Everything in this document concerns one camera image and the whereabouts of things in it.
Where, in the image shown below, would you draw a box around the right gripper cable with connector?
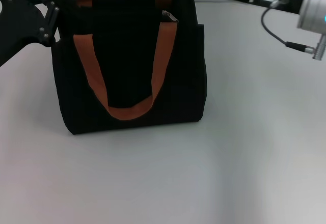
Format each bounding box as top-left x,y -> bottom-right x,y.
261,0 -> 326,61

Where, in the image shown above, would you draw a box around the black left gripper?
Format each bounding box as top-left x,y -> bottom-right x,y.
0,0 -> 75,67

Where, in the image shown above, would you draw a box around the silver zipper pull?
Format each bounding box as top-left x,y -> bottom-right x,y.
162,10 -> 179,23

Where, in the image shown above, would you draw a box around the black food bag orange handles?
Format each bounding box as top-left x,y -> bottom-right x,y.
50,0 -> 207,135

